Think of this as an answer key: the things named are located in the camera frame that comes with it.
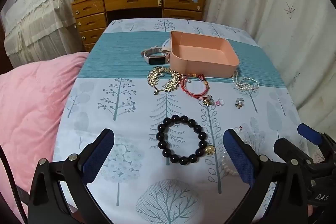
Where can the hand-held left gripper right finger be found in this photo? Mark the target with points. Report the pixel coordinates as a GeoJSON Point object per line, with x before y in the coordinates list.
{"type": "Point", "coordinates": [239, 158]}

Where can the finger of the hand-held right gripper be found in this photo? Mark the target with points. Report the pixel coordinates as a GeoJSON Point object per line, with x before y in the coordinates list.
{"type": "Point", "coordinates": [309, 133]}
{"type": "Point", "coordinates": [287, 149]}

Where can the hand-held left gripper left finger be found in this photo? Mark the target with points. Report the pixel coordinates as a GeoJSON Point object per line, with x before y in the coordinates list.
{"type": "Point", "coordinates": [98, 155]}

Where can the gold leaf hair comb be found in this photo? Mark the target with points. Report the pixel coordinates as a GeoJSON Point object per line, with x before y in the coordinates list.
{"type": "Point", "coordinates": [170, 83]}

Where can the pink plastic box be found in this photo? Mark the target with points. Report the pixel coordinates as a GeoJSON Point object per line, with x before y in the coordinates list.
{"type": "Point", "coordinates": [202, 61]}

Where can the small flower brooch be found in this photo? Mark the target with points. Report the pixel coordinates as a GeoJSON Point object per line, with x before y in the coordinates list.
{"type": "Point", "coordinates": [239, 103]}

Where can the white flower gold earring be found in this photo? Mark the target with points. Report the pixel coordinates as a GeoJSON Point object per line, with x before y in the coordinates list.
{"type": "Point", "coordinates": [207, 101]}

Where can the pink blanket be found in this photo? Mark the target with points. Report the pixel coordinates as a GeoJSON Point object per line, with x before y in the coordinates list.
{"type": "Point", "coordinates": [31, 108]}

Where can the beige smart watch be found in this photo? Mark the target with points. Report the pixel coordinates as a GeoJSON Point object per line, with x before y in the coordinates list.
{"type": "Point", "coordinates": [157, 60]}

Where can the white leaf print curtain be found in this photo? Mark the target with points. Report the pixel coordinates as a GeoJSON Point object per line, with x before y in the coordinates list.
{"type": "Point", "coordinates": [275, 3]}

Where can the white lace cover cloth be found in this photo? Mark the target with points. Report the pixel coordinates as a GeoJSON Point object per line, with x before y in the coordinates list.
{"type": "Point", "coordinates": [39, 16]}

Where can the wooden desk with drawers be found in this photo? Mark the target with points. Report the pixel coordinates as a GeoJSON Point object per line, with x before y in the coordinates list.
{"type": "Point", "coordinates": [131, 1]}

